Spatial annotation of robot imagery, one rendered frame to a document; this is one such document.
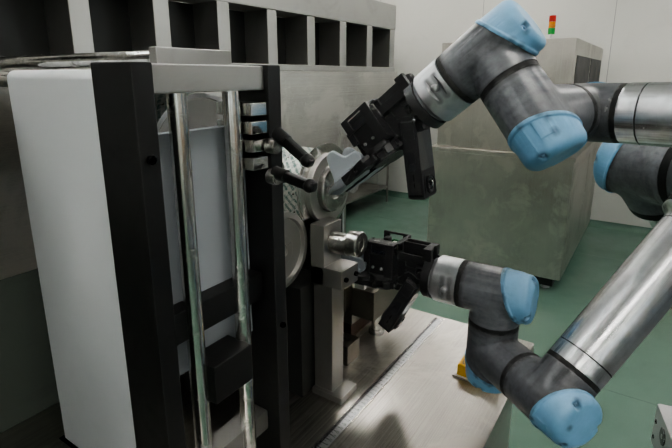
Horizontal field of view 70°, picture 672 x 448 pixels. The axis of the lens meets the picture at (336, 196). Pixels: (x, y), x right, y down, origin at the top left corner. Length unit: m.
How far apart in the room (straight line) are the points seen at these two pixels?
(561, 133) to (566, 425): 0.35
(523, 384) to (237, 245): 0.44
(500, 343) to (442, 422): 0.16
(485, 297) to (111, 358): 0.51
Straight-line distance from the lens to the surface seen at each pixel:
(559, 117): 0.58
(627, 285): 0.74
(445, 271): 0.77
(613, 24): 5.17
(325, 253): 0.76
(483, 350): 0.79
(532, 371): 0.73
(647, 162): 0.85
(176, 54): 0.53
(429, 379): 0.94
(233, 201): 0.46
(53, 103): 0.64
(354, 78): 1.47
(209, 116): 0.60
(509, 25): 0.60
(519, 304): 0.74
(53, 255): 0.72
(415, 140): 0.66
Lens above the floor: 1.43
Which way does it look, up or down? 14 degrees down
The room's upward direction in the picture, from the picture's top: straight up
